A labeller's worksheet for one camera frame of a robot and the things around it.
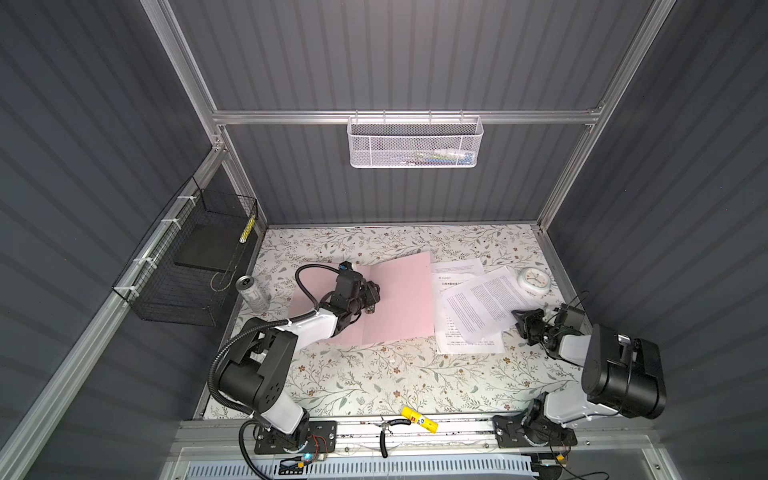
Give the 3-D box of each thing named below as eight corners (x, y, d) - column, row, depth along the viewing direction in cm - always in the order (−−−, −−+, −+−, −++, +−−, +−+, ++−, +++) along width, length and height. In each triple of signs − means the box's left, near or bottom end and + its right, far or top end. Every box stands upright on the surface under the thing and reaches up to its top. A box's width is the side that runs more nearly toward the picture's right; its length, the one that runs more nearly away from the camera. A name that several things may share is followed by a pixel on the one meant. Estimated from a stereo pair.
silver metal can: (251, 315, 98) (232, 291, 86) (256, 300, 101) (238, 275, 90) (268, 315, 98) (251, 291, 86) (272, 300, 101) (257, 275, 90)
